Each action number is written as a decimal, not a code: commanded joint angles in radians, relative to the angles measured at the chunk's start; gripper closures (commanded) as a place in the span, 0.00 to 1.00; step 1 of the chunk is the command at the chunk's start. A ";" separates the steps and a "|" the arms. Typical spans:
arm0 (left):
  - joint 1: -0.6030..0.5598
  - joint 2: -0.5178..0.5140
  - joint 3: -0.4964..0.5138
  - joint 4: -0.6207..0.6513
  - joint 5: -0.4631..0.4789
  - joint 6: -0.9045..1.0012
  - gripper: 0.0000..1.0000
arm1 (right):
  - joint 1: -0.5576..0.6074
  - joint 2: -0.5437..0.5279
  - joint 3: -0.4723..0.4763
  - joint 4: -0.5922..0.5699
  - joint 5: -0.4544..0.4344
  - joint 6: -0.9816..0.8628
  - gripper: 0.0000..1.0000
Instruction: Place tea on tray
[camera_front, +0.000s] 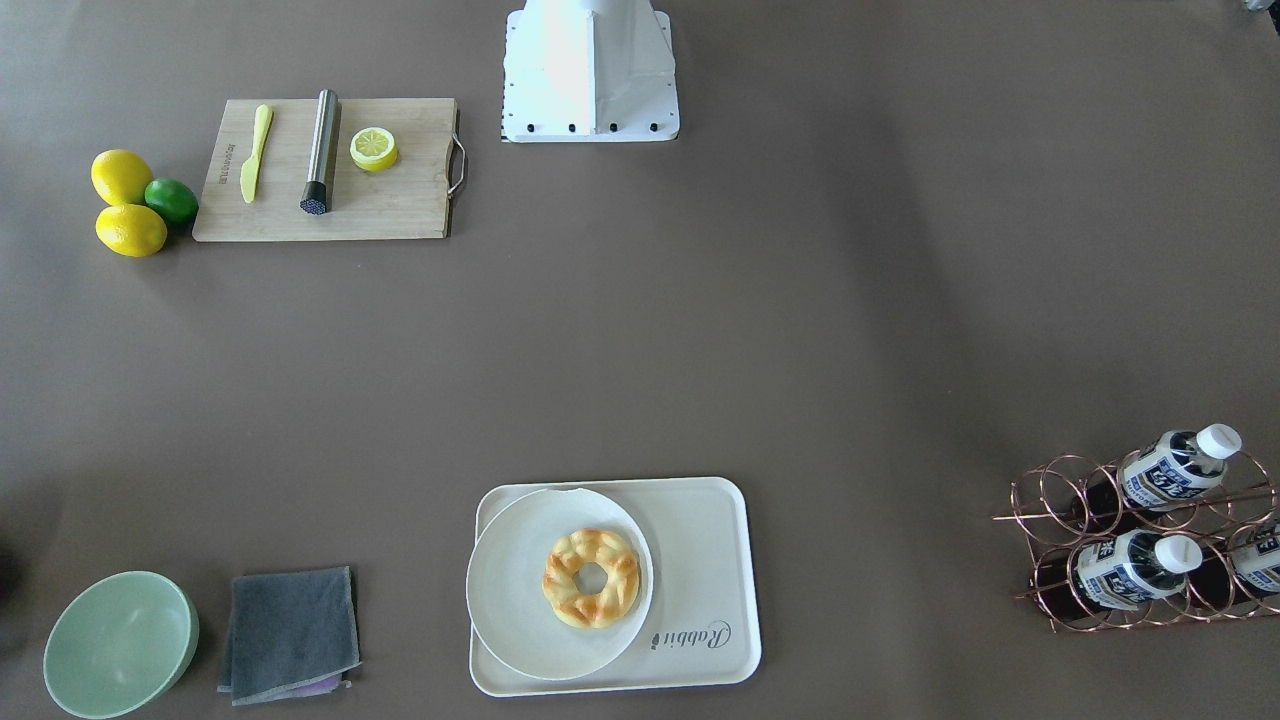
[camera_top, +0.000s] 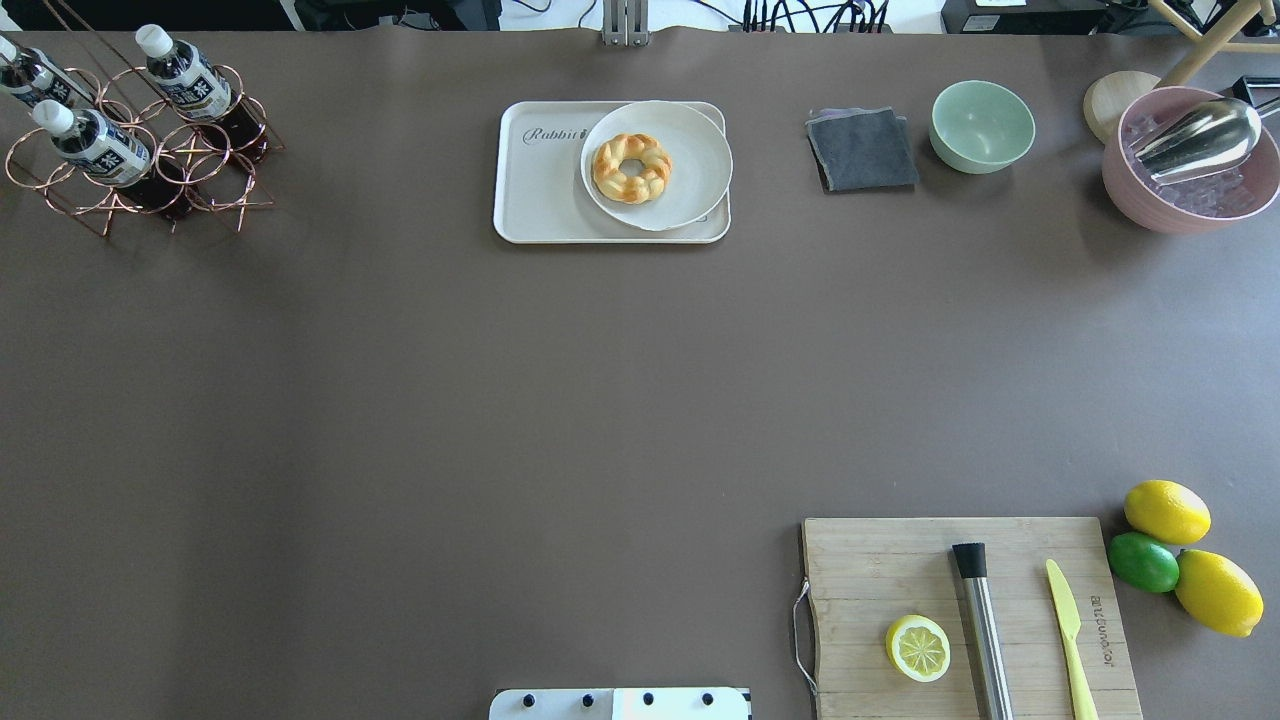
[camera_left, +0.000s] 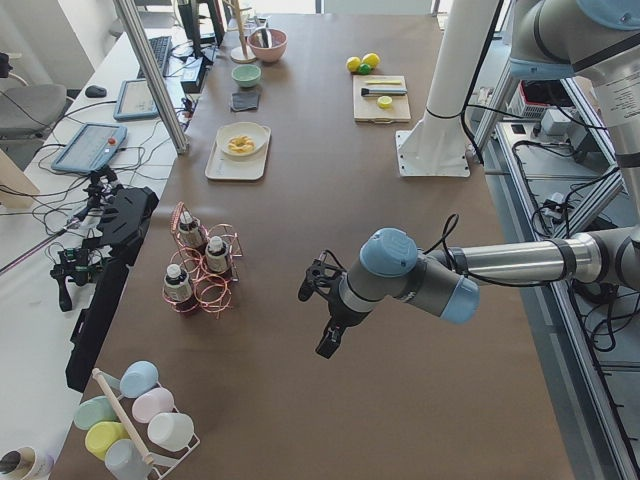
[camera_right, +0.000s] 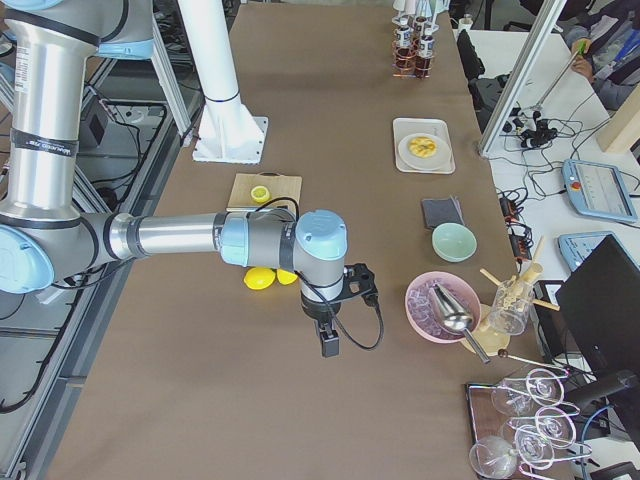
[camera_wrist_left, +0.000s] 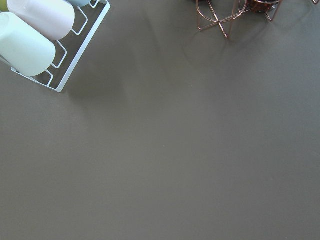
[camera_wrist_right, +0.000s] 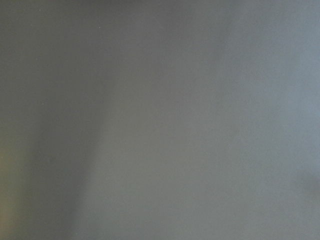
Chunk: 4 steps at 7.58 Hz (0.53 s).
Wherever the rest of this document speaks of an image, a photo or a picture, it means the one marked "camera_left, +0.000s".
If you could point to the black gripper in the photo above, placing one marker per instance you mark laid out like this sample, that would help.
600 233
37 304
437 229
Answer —
338 316

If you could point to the tea bottle white cap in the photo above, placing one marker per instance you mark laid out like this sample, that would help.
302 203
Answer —
217 256

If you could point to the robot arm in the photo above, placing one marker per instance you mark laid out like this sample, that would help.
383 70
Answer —
598 40

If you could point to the tea bottle near rack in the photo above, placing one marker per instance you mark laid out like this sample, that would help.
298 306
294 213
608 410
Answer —
178 288

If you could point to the tea bottle rack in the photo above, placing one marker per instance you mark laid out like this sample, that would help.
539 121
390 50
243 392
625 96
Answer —
178 288
190 231

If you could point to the tea bottle far rack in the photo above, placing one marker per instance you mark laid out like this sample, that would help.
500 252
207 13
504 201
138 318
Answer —
190 231

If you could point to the cream rectangular tray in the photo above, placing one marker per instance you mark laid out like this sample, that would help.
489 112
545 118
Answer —
223 167

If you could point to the pink cup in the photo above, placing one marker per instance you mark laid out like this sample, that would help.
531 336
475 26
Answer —
155 401

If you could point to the cream round plate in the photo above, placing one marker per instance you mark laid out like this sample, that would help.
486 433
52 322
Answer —
259 134

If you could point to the white cup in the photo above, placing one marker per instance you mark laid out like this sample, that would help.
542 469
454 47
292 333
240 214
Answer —
171 431

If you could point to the blue cup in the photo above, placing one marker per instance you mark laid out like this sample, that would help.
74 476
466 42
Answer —
139 378

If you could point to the lemon half slice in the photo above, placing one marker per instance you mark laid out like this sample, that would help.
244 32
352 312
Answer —
384 102

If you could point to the wooden cutting board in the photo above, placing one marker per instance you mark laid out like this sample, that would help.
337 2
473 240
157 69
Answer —
365 109

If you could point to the grey folded cloth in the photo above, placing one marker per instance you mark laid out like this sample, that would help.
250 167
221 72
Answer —
245 100

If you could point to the steel cylinder muddler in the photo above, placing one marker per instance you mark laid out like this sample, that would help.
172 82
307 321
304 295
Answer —
376 91

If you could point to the yellow plastic knife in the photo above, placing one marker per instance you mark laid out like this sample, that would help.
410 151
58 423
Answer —
383 82

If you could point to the grey-blue cup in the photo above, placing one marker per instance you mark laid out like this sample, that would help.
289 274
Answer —
124 461

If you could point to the green cup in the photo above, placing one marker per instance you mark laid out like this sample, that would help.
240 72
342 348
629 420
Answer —
93 411

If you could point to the green lime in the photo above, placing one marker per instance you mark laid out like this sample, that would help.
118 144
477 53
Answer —
364 69

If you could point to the green bowl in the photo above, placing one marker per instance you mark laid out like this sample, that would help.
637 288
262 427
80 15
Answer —
246 75

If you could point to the yellow lemon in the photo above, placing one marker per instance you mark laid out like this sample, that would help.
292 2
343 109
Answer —
353 63
371 59

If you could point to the yellow cup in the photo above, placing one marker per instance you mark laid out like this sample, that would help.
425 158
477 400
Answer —
102 435

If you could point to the wooden mug tree stand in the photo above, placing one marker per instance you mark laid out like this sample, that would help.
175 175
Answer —
241 54

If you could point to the pink bowl with ice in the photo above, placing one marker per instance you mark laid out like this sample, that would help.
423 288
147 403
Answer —
274 53

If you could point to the blue teach pendant far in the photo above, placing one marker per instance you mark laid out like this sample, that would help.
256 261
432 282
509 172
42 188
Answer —
135 102

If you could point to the blue teach pendant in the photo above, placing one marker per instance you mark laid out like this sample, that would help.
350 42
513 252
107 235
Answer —
135 102
91 148

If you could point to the metal scoop in bowl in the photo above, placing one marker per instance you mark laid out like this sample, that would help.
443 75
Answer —
262 38

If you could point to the blue teach pendant near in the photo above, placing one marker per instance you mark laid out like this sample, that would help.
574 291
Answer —
91 148

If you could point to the black keyboard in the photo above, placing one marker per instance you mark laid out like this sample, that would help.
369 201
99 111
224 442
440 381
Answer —
161 47

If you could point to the black computer mouse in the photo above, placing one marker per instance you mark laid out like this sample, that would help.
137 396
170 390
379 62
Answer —
95 91

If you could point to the paper cup roll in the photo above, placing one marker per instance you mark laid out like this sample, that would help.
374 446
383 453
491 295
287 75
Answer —
26 463

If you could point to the grey office chair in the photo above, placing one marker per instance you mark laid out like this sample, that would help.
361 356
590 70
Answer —
29 110

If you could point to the copper wire bottle rack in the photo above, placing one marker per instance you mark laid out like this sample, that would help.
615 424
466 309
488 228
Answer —
213 292

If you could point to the white wire cup rack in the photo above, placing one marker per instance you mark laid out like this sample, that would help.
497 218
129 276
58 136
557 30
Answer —
165 462

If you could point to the yellow ring pastry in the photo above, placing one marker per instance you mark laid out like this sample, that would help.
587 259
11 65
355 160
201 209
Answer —
241 145

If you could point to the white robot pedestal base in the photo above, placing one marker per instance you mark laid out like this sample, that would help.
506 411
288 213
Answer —
436 145

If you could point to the wooden rack handle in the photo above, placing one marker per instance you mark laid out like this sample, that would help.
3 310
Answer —
101 379

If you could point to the aluminium frame post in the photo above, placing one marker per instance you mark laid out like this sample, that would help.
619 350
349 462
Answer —
128 14

